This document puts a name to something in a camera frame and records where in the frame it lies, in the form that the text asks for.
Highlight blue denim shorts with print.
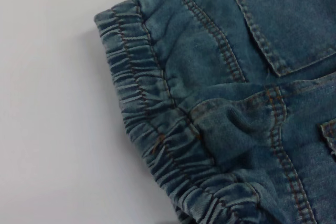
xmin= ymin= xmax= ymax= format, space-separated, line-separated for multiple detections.
xmin=93 ymin=0 xmax=336 ymax=224

